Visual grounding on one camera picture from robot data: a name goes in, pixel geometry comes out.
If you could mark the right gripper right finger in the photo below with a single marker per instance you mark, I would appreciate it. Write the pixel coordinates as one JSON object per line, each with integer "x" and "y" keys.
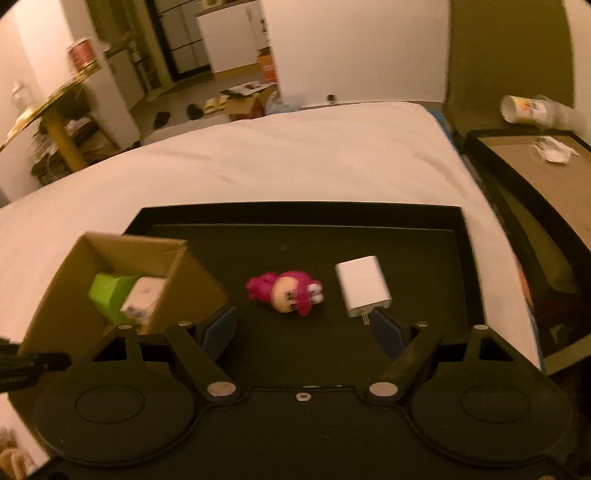
{"x": 408, "y": 347}

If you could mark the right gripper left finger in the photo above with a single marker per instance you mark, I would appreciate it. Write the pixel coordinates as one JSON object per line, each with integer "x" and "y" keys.
{"x": 197, "y": 346}

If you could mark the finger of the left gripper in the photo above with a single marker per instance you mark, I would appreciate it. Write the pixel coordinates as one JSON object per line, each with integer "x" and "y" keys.
{"x": 17, "y": 372}

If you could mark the brown cardboard box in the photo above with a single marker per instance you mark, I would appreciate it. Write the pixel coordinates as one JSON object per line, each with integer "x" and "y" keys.
{"x": 66, "y": 321}

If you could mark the white square figure toy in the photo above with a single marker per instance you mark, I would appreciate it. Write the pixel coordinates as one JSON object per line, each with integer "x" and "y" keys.
{"x": 140, "y": 303}

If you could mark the white power adapter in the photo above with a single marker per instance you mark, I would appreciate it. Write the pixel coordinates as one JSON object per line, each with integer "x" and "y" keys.
{"x": 363, "y": 286}

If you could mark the pink hooded doll figure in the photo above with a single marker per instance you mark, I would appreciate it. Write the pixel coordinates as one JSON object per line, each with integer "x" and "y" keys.
{"x": 288, "y": 292}

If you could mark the green cube toy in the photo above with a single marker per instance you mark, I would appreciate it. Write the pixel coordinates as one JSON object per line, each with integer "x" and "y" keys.
{"x": 108, "y": 292}

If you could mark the person hand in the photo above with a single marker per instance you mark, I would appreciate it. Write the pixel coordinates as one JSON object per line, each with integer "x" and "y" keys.
{"x": 15, "y": 462}

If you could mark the white bed sheet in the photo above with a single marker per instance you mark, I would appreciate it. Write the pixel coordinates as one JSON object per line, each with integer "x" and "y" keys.
{"x": 383, "y": 152}

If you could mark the black slippers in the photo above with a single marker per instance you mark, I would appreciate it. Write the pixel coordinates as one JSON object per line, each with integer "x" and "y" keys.
{"x": 190, "y": 113}

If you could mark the yellow slippers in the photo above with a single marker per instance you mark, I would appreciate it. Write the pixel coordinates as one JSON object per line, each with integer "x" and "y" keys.
{"x": 215, "y": 104}

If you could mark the open cardboard box on floor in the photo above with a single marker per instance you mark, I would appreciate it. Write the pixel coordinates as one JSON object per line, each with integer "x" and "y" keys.
{"x": 248, "y": 100}

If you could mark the round yellow side table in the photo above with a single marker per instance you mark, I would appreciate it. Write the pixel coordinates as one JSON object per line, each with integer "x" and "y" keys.
{"x": 48, "y": 113}

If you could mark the stack of paper cups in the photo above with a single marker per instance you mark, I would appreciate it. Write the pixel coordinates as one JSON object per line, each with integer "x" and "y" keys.
{"x": 543, "y": 112}

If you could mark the glass jar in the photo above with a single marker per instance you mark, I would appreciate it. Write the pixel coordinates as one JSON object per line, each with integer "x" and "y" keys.
{"x": 22, "y": 97}

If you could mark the orange box on floor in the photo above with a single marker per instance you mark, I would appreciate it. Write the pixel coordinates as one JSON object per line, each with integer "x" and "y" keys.
{"x": 266, "y": 64}

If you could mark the red tin can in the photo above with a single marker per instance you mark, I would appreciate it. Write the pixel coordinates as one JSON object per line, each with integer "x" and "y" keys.
{"x": 81, "y": 54}

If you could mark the white cabinet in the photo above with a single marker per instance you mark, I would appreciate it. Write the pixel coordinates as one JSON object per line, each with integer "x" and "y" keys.
{"x": 233, "y": 34}

